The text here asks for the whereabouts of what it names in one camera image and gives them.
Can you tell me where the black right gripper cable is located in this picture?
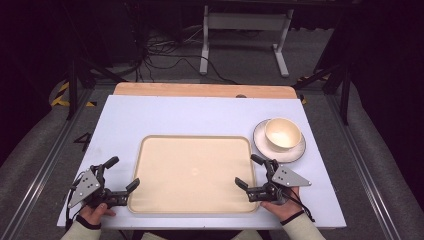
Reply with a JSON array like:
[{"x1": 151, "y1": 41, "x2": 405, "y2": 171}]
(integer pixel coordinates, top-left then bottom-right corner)
[{"x1": 285, "y1": 191, "x2": 316, "y2": 223}]

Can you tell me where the aluminium rail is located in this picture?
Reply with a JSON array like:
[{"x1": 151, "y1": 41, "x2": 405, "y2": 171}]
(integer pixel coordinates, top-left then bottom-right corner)
[
  {"x1": 0, "y1": 88, "x2": 96, "y2": 240},
  {"x1": 324, "y1": 93, "x2": 403, "y2": 240}
]

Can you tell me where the white table board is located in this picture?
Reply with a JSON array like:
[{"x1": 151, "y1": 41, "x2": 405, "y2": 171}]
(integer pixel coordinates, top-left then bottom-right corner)
[{"x1": 56, "y1": 94, "x2": 348, "y2": 231}]

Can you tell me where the person's right hand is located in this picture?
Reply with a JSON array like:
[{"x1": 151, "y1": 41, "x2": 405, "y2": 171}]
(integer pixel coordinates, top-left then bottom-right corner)
[{"x1": 260, "y1": 186, "x2": 304, "y2": 223}]

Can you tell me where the wooden table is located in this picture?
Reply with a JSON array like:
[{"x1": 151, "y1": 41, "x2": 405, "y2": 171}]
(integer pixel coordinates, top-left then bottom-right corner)
[{"x1": 113, "y1": 82, "x2": 298, "y2": 100}]

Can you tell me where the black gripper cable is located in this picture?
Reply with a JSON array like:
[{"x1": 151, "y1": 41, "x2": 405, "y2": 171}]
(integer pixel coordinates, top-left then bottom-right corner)
[
  {"x1": 285, "y1": 191, "x2": 316, "y2": 223},
  {"x1": 64, "y1": 173, "x2": 84, "y2": 231}
]

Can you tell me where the beige plastic tray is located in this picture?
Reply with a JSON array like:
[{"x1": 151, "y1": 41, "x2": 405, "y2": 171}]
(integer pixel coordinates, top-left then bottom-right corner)
[{"x1": 127, "y1": 134, "x2": 260, "y2": 215}]

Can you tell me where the black metal stand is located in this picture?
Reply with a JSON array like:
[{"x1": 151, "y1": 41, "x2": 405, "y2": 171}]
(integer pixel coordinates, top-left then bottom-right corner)
[
  {"x1": 64, "y1": 56, "x2": 128, "y2": 121},
  {"x1": 293, "y1": 63, "x2": 353, "y2": 126}
]

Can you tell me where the white metal stand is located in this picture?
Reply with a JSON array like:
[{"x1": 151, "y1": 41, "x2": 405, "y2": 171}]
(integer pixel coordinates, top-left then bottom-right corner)
[{"x1": 199, "y1": 4, "x2": 295, "y2": 78}]

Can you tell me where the cream ceramic cup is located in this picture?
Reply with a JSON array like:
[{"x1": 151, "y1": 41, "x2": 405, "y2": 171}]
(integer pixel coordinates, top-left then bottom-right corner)
[{"x1": 264, "y1": 117, "x2": 303, "y2": 151}]

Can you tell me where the white saucer with dark rim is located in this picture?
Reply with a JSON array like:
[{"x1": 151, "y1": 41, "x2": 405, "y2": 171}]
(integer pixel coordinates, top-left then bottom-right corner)
[{"x1": 252, "y1": 118, "x2": 307, "y2": 164}]

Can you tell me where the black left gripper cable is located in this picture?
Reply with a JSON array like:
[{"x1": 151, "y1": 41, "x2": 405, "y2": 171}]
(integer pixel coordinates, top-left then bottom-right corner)
[{"x1": 64, "y1": 173, "x2": 84, "y2": 231}]

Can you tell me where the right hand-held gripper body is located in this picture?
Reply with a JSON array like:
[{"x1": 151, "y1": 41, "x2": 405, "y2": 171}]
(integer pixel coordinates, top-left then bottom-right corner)
[{"x1": 247, "y1": 159, "x2": 313, "y2": 205}]

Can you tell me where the black floor cable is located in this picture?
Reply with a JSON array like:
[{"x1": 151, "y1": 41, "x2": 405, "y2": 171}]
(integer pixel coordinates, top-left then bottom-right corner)
[{"x1": 143, "y1": 29, "x2": 239, "y2": 85}]

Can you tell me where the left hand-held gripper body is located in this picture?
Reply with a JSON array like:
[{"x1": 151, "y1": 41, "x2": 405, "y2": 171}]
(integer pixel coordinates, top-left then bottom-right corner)
[{"x1": 67, "y1": 164, "x2": 129, "y2": 209}]

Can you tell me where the person's left hand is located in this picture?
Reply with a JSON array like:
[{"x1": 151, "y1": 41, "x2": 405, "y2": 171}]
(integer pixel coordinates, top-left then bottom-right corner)
[{"x1": 78, "y1": 202, "x2": 117, "y2": 226}]

